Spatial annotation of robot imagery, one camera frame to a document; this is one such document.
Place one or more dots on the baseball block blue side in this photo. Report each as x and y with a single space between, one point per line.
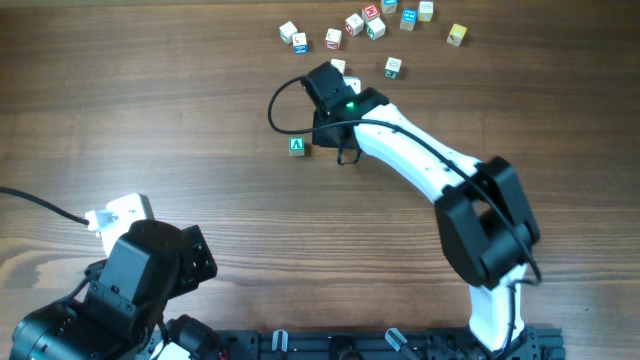
300 44

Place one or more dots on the blue H letter block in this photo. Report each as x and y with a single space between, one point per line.
408 19

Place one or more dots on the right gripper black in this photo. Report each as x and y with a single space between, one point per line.
320 138

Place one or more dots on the yellow letter block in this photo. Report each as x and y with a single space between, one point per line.
456 34

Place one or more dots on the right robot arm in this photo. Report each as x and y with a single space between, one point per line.
485 223

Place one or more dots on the white block far left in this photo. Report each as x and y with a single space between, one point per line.
287 31

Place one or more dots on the green V letter block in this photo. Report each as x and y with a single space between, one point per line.
297 146

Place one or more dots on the white block teal side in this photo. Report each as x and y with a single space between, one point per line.
392 68

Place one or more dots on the white block green bottom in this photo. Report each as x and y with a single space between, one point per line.
340 65

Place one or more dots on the red W letter block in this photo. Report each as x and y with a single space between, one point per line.
370 12

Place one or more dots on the number 3 yellow block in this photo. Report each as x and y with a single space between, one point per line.
425 11

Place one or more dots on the apple block red side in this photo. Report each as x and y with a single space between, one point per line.
333 39

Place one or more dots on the number 6 green block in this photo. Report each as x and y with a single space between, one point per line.
376 28

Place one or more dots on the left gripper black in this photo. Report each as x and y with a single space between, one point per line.
203 261

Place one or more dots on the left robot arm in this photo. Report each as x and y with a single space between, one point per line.
61 330

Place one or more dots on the blue L letter block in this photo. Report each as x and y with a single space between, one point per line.
389 6

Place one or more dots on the number 4 red block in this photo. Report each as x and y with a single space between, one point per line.
354 24

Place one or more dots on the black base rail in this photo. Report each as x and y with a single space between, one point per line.
445 343

